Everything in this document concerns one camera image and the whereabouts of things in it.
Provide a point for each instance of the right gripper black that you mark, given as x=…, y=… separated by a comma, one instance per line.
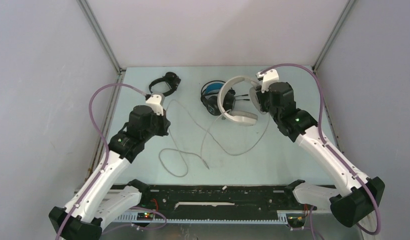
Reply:
x=261, y=96

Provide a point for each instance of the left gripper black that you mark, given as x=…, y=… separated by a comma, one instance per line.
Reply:
x=164, y=122

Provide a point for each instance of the white gaming headphones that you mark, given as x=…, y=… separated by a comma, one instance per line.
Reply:
x=236, y=115

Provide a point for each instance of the small black headphones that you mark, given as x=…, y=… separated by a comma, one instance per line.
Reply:
x=171, y=79

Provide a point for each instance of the large black blue headphones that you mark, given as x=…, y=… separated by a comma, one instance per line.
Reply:
x=209, y=97

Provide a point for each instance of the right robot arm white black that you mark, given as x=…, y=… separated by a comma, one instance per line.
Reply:
x=355, y=195

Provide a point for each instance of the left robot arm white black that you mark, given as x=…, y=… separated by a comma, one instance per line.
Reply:
x=86, y=215

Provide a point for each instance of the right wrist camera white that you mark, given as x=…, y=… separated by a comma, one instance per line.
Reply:
x=267, y=78

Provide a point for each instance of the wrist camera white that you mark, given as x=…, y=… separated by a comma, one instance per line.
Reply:
x=267, y=78
x=155, y=102

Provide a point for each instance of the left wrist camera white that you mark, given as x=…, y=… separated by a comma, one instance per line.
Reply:
x=155, y=102

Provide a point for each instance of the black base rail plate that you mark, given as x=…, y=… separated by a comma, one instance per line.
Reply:
x=222, y=202

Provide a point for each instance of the white slotted cable duct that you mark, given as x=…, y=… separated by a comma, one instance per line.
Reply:
x=140, y=217

